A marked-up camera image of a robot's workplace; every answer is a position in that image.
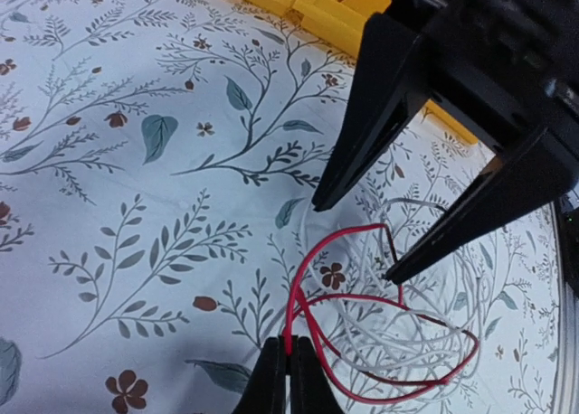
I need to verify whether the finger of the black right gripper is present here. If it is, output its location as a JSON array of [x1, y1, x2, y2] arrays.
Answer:
[[311, 11, 429, 212], [386, 129, 578, 284]]

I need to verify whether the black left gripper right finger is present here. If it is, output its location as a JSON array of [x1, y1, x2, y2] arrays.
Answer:
[[289, 335, 339, 414]]

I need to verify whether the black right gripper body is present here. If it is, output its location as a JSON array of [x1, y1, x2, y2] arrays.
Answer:
[[387, 0, 578, 156]]

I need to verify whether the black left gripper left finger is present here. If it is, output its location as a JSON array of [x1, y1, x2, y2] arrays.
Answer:
[[233, 336, 288, 414]]

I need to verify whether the yellow three-compartment bin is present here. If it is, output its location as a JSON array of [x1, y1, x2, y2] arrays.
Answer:
[[201, 0, 480, 146]]

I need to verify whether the floral patterned table mat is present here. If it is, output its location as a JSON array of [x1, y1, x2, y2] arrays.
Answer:
[[1, 0, 559, 413]]

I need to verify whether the front aluminium rail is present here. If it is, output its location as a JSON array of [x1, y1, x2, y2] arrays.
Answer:
[[552, 191, 578, 413]]

